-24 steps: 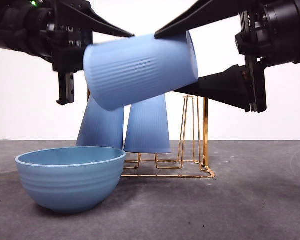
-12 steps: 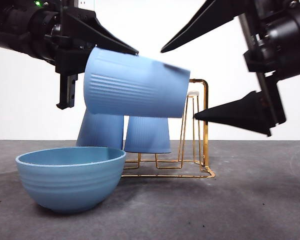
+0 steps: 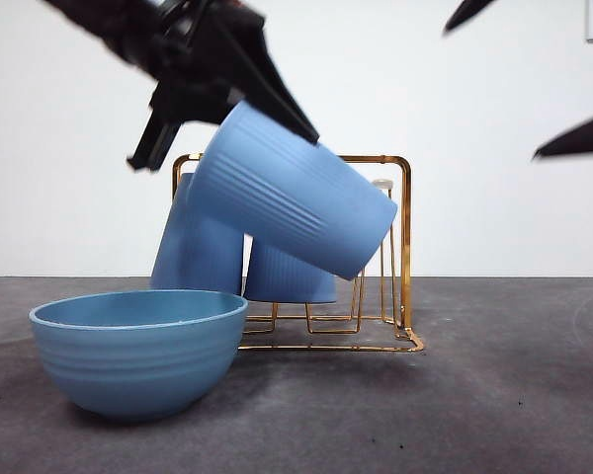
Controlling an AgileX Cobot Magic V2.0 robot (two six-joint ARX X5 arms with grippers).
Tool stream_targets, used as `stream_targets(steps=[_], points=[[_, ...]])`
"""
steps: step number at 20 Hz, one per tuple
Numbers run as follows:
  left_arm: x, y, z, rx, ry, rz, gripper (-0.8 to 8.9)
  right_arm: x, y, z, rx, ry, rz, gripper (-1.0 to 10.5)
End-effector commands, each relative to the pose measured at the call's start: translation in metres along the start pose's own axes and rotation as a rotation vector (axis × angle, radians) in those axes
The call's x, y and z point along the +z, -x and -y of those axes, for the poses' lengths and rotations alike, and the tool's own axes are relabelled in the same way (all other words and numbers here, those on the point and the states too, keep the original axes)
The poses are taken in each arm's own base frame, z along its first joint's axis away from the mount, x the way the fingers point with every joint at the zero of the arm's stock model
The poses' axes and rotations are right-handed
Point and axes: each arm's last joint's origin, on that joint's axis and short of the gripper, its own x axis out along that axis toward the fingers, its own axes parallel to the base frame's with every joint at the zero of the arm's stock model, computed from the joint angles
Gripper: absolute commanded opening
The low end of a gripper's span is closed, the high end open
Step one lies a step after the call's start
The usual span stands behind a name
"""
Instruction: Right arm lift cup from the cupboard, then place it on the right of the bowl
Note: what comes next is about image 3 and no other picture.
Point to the white rubber peg cap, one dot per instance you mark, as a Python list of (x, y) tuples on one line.
[(383, 183)]

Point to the blue ribbed plastic cup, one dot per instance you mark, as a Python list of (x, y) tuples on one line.
[(286, 197), (197, 257), (286, 281)]

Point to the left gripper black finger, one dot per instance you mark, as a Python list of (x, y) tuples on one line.
[(257, 64)]

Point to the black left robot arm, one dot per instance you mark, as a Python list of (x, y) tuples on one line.
[(109, 24)]

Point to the light blue ribbed bowl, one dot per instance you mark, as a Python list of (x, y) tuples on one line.
[(138, 365)]

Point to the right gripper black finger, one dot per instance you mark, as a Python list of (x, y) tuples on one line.
[(588, 135), (472, 12)]

